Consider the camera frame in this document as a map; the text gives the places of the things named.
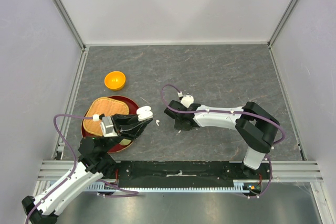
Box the orange plastic bowl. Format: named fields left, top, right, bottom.
left=104, top=71, right=126, bottom=91

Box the slotted cable duct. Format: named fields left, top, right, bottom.
left=84, top=182, right=261, bottom=194

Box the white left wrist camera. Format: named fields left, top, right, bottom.
left=92, top=114, right=118, bottom=137

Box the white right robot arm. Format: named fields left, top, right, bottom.
left=164, top=100, right=280, bottom=179

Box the woven bamboo tray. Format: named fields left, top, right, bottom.
left=82, top=97, right=130, bottom=136

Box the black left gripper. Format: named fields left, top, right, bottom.
left=102, top=111, right=153, bottom=153

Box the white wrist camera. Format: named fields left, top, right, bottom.
left=177, top=91, right=194, bottom=109
left=92, top=114, right=118, bottom=137

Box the pale green mug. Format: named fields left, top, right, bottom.
left=119, top=138, right=132, bottom=146

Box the white oval charging case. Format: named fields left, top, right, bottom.
left=137, top=105, right=153, bottom=121

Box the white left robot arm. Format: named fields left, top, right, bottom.
left=22, top=106, right=153, bottom=223

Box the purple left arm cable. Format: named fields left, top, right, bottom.
left=25, top=113, right=140, bottom=224

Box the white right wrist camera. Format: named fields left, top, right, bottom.
left=177, top=91, right=194, bottom=109

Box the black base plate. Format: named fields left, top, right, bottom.
left=103, top=161, right=270, bottom=189

